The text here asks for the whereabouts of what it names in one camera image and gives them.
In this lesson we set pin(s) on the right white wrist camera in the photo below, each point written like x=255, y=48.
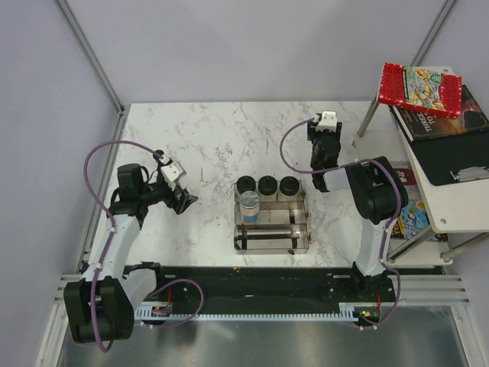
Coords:
x=326, y=121

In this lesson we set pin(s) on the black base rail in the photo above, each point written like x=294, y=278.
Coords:
x=259, y=290

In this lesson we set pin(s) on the white side table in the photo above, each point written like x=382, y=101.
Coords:
x=461, y=207

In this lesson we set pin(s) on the white slotted cable duct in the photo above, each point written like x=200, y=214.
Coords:
x=157, y=313

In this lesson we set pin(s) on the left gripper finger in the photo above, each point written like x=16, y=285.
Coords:
x=189, y=200
x=179, y=200

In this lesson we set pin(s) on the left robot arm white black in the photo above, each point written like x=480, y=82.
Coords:
x=101, y=305

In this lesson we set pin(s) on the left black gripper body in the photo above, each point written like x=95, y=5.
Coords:
x=157, y=192

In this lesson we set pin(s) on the clear three-slot organizer tray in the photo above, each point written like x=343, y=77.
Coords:
x=281, y=228

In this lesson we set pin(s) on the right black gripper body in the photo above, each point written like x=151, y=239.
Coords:
x=314, y=135

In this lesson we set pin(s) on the blue-label bottle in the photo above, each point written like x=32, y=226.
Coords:
x=249, y=204

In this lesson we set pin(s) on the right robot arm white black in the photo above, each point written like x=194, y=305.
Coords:
x=377, y=192

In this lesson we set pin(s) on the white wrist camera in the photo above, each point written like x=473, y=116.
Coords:
x=172, y=171
x=326, y=121

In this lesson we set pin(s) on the red children's book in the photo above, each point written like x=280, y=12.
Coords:
x=420, y=90

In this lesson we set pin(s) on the black-cap spice bottle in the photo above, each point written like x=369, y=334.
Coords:
x=158, y=154

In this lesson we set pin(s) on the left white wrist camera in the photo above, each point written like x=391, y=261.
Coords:
x=172, y=171

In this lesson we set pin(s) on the dark hardcover book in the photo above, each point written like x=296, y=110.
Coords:
x=418, y=126

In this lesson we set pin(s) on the black clipboard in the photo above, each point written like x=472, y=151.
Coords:
x=453, y=159

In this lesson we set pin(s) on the black knob-lid glass jar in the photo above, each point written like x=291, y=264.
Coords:
x=244, y=184

